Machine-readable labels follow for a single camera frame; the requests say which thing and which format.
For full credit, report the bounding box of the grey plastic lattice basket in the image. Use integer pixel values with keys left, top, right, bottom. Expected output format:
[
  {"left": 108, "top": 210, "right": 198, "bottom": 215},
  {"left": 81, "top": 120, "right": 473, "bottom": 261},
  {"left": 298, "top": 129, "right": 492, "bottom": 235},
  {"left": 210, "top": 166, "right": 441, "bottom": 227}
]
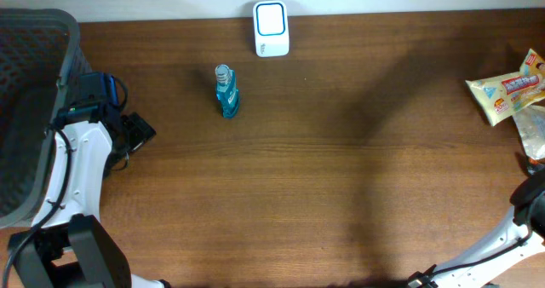
[{"left": 1, "top": 9, "right": 91, "bottom": 228}]

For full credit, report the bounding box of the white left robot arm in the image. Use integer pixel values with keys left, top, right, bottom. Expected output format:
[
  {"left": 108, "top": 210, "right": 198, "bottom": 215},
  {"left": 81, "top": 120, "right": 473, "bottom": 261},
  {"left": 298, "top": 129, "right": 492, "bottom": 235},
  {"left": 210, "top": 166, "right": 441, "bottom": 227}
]
[{"left": 1, "top": 72, "right": 169, "bottom": 288}]

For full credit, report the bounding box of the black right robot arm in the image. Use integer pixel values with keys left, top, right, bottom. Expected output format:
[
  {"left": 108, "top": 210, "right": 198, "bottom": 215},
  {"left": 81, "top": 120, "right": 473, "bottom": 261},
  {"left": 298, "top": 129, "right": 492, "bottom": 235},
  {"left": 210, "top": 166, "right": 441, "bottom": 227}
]
[{"left": 405, "top": 171, "right": 544, "bottom": 288}]

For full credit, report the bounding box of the silver triangular snack packet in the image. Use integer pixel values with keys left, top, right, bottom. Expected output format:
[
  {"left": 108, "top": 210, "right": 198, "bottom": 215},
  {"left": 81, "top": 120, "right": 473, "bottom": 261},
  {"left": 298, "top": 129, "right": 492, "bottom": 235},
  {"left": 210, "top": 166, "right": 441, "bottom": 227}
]
[{"left": 526, "top": 157, "right": 545, "bottom": 176}]

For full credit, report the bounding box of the white barcode scanner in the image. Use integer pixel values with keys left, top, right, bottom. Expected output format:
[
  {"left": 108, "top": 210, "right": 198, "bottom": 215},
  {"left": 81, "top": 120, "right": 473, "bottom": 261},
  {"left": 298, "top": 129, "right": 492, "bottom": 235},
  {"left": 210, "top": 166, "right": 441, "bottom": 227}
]
[{"left": 252, "top": 1, "right": 290, "bottom": 58}]

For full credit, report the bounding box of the teal mouthwash bottle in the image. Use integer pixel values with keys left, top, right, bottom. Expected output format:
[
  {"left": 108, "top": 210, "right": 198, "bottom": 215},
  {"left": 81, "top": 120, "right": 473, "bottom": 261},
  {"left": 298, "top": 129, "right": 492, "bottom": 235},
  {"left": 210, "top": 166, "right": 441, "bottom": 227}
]
[{"left": 215, "top": 64, "right": 240, "bottom": 119}]

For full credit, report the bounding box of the yellow snack bag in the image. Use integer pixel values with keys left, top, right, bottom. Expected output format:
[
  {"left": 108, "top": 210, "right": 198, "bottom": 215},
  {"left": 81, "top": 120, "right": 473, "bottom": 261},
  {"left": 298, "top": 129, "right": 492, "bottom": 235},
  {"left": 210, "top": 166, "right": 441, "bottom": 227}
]
[{"left": 465, "top": 49, "right": 544, "bottom": 126}]

